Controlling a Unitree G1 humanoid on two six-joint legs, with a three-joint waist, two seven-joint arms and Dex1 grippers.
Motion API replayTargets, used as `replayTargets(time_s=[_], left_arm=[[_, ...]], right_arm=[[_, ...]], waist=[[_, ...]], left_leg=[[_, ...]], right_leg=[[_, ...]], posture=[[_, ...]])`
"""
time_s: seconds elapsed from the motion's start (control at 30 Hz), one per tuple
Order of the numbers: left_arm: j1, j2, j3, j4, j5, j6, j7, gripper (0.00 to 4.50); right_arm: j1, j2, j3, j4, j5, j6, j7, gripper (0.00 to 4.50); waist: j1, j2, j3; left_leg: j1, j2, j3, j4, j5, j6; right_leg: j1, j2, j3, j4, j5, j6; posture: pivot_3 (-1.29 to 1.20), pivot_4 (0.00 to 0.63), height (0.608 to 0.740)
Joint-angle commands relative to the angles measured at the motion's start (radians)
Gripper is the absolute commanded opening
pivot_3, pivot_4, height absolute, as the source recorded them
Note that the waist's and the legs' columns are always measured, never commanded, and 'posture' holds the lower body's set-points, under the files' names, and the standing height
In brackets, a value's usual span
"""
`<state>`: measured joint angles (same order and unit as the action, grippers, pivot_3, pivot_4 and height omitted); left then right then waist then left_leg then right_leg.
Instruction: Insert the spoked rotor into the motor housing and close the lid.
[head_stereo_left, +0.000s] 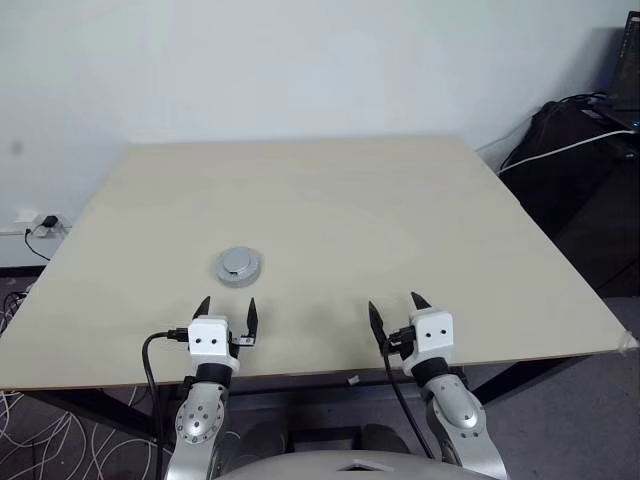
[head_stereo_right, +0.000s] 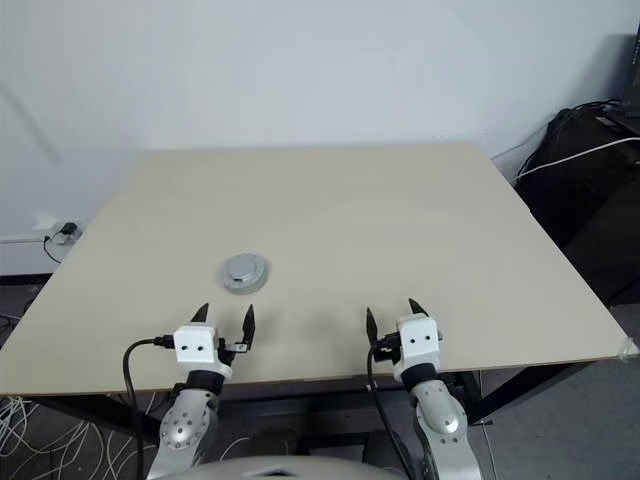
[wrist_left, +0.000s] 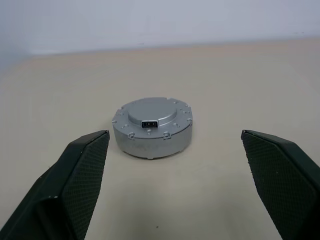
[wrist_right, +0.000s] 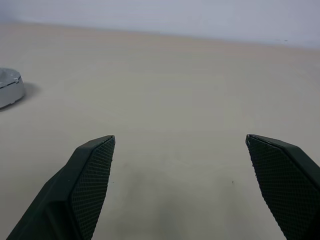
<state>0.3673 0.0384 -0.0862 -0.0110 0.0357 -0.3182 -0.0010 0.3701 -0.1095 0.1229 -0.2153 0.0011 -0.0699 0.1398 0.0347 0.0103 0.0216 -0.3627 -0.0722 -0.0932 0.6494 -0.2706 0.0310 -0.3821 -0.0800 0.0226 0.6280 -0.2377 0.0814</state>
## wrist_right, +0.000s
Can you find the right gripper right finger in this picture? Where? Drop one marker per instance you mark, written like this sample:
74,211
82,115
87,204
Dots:
290,185

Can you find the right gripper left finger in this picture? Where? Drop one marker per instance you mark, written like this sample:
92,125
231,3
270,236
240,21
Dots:
75,190

